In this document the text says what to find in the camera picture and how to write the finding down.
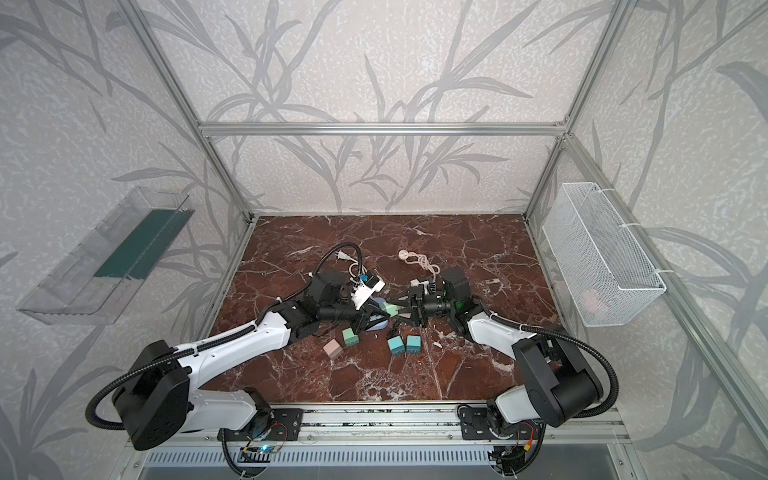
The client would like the light green cube charger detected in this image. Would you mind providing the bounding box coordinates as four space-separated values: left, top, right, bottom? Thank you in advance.
382 304 399 317

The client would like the teal green cube charger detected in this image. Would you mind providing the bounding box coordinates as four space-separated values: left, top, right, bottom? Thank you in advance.
406 335 422 354

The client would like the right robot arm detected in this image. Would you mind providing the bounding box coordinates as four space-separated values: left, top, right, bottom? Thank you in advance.
387 267 620 437

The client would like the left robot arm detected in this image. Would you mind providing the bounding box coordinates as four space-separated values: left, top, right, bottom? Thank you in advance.
85 271 388 451

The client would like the blue square power strip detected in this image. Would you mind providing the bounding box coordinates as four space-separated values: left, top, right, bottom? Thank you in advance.
365 297 390 331

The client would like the green cube charger left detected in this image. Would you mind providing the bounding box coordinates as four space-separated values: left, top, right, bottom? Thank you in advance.
342 328 360 347

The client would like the pink cube charger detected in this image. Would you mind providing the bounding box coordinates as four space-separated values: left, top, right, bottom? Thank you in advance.
323 339 343 360

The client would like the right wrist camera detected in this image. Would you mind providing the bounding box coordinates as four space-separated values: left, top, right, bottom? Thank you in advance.
410 278 444 296

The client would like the white power strip cable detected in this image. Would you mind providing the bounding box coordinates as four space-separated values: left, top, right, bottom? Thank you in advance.
335 250 367 283

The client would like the pink power strip cable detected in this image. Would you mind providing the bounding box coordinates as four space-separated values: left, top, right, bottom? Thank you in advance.
398 249 442 283

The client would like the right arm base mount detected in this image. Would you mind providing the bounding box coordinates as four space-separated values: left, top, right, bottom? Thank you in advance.
456 404 541 443

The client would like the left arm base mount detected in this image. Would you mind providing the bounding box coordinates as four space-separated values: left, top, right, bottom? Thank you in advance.
217 408 304 442

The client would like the white wire mesh basket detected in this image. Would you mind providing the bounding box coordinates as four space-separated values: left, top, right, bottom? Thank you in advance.
542 182 666 327

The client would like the clear plastic wall bin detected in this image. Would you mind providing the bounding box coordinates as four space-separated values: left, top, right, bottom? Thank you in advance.
17 187 195 326

